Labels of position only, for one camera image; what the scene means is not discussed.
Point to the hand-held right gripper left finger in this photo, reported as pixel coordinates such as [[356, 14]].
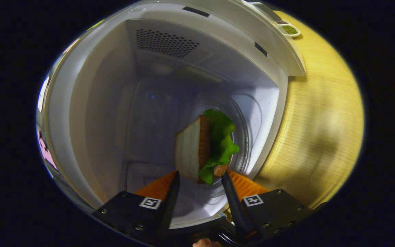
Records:
[[172, 202]]

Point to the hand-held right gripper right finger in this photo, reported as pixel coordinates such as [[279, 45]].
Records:
[[235, 206]]

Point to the sandwich with lettuce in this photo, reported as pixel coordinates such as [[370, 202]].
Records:
[[190, 147]]

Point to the white microwave oven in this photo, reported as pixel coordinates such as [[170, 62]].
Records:
[[115, 103]]

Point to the glass turntable plate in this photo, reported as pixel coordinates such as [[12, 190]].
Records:
[[242, 137]]

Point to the white divided bean dish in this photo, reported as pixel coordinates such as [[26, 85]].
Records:
[[290, 30]]

